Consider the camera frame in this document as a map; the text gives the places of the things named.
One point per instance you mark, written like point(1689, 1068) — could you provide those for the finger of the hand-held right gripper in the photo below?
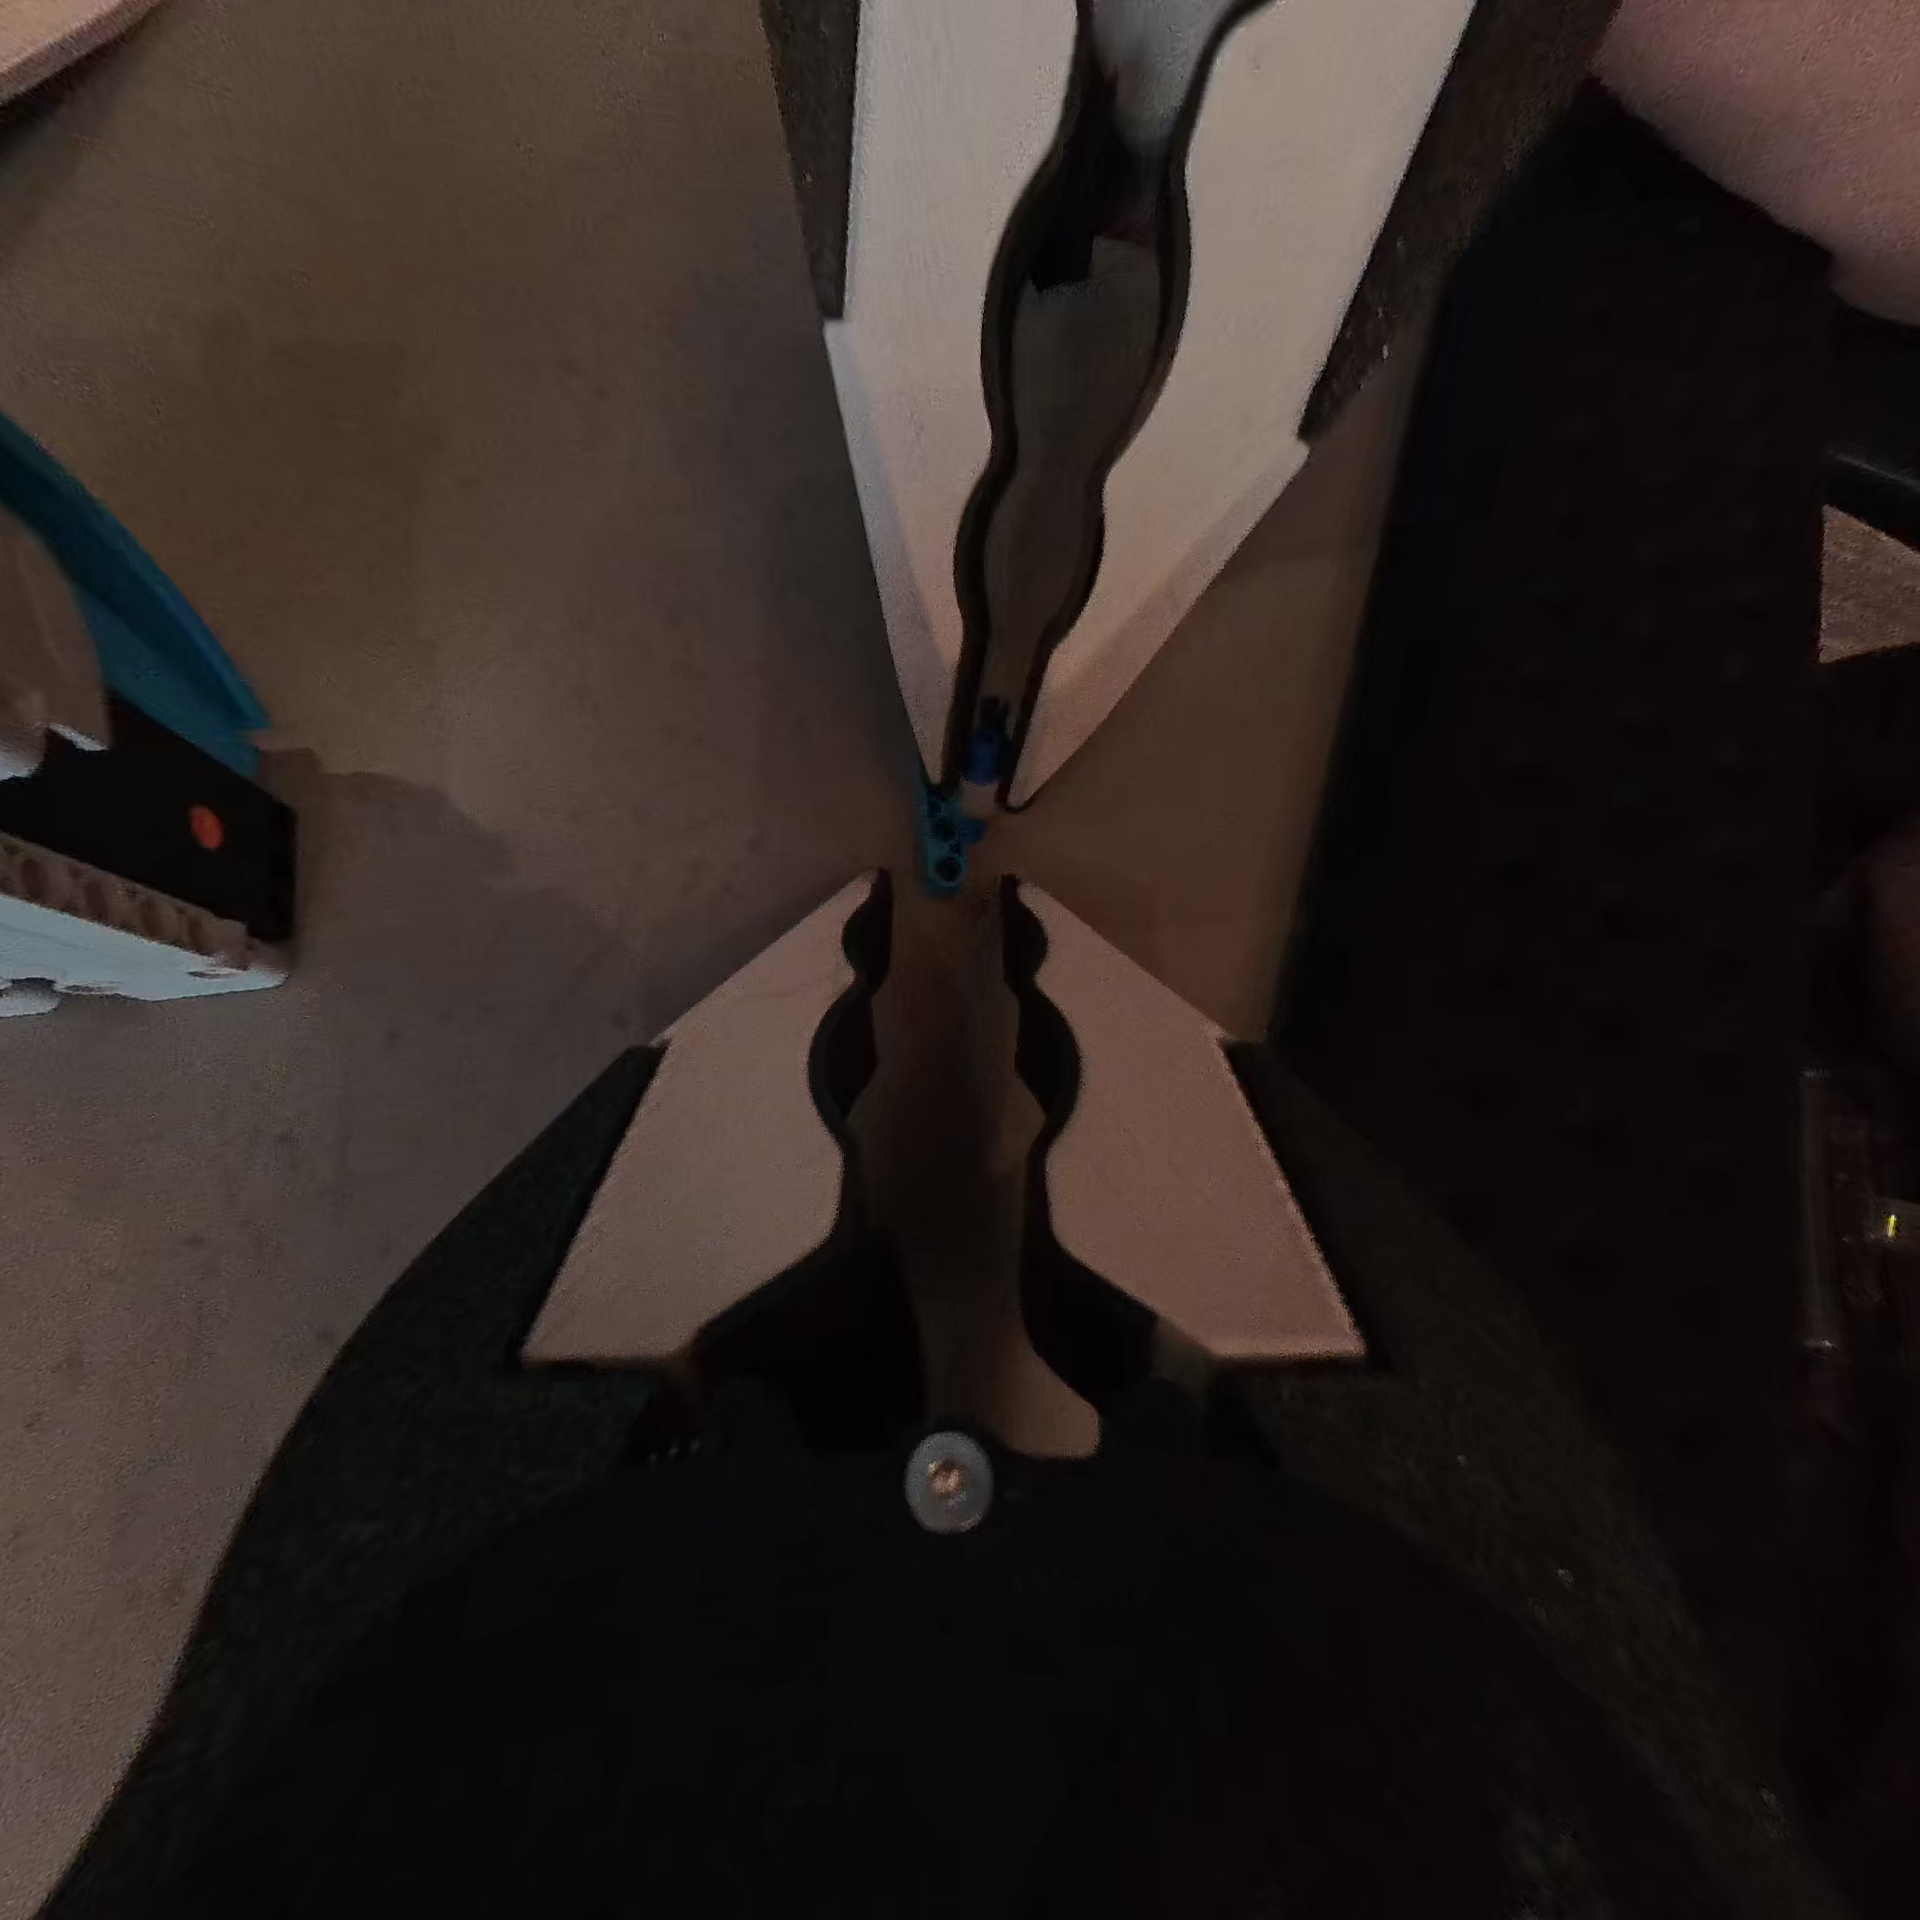
point(1277, 271)
point(914, 300)

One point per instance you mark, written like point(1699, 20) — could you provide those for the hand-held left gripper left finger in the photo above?
point(705, 1200)

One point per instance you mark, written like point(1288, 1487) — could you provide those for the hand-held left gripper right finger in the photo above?
point(1185, 1200)

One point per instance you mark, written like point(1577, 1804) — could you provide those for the blue brick beam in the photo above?
point(949, 849)

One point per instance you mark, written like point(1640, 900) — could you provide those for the small blue pin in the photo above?
point(989, 744)

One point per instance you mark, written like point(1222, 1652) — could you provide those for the toy brick robot model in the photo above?
point(135, 809)

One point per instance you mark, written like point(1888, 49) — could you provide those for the person's right forearm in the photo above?
point(1800, 135)

